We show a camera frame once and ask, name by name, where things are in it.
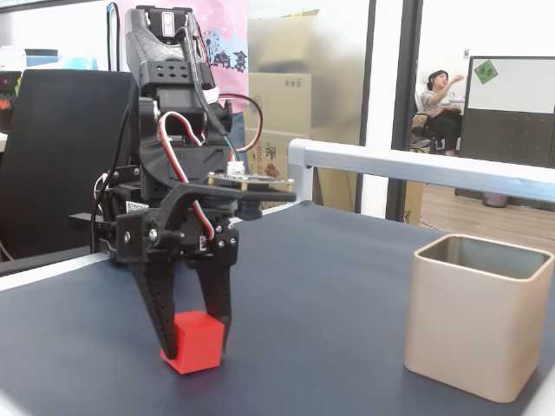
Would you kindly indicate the red cube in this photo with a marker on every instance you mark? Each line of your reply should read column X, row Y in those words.
column 199, row 342

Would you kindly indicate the beige square metal container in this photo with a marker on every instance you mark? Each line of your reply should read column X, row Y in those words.
column 468, row 329

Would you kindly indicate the black office chair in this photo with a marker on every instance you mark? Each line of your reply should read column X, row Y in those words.
column 419, row 130
column 65, row 164

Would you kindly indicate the dark table cover sheet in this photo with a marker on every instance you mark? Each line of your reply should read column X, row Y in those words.
column 325, row 303

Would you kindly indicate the printed cardboard box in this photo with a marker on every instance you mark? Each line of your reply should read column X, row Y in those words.
column 277, row 156

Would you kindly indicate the plain cardboard box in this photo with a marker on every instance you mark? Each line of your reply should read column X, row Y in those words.
column 282, row 43
column 415, row 203
column 286, row 104
column 338, row 190

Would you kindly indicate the black monitor with notes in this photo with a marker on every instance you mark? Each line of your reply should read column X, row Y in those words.
column 11, row 86

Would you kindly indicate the white storage box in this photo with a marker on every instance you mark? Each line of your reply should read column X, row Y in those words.
column 26, row 58

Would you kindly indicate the black pillar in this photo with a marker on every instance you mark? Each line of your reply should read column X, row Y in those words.
column 405, row 86

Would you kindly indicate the pink waste bin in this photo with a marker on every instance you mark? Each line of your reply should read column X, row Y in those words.
column 495, row 200

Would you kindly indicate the dark office partition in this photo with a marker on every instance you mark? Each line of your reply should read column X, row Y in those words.
column 498, row 138

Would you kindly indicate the green paper note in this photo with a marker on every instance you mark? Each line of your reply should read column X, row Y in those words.
column 486, row 71

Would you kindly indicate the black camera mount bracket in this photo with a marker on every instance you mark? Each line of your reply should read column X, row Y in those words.
column 225, row 192

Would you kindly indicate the white camera circuit board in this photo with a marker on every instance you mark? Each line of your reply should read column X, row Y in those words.
column 260, row 180

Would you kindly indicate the silver metal table rail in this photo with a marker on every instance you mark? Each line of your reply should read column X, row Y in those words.
column 412, row 167

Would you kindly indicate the white door frame post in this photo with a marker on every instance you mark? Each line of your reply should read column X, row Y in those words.
column 368, row 108

